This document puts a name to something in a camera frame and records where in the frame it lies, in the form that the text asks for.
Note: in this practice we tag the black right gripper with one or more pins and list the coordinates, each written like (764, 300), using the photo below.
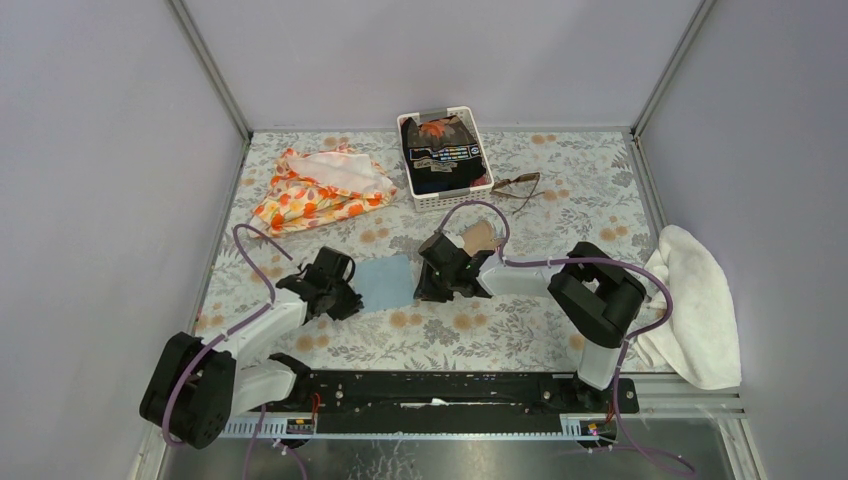
(425, 289)

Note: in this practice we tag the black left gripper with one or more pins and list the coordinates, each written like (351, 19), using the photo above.
(351, 306)

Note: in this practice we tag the light blue cleaning cloth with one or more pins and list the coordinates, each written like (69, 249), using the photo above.
(384, 283)

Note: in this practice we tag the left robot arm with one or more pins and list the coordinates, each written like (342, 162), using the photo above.
(199, 383)

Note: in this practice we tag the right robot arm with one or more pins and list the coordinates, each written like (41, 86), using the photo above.
(598, 295)

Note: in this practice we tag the brown tinted sunglasses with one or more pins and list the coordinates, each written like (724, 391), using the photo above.
(522, 188)

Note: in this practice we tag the white perforated plastic basket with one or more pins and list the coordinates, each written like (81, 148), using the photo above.
(448, 199)

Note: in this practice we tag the orange floral cloth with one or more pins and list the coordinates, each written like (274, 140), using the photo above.
(308, 190)

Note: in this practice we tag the black printed folded garment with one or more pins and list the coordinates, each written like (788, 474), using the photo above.
(442, 155)

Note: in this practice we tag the floral patterned tablecloth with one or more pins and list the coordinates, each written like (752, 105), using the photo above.
(590, 194)

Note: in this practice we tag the white towel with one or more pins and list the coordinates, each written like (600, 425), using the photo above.
(700, 341)

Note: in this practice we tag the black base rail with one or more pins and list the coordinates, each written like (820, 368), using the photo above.
(447, 402)

